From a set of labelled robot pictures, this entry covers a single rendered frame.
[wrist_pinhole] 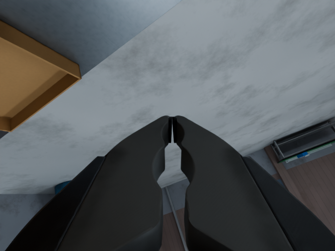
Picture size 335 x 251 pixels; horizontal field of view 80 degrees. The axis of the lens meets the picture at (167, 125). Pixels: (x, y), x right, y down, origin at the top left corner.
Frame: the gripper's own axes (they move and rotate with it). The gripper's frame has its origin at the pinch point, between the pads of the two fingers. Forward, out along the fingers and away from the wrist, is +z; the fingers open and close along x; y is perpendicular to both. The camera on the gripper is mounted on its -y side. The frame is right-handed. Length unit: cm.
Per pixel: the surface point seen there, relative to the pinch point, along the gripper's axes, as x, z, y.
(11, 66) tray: -31.0, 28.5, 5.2
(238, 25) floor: 56, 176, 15
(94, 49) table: -16.0, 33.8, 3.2
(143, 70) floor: -24, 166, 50
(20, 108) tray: -37, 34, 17
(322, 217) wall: 553, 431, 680
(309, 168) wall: 548, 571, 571
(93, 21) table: -14.2, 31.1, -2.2
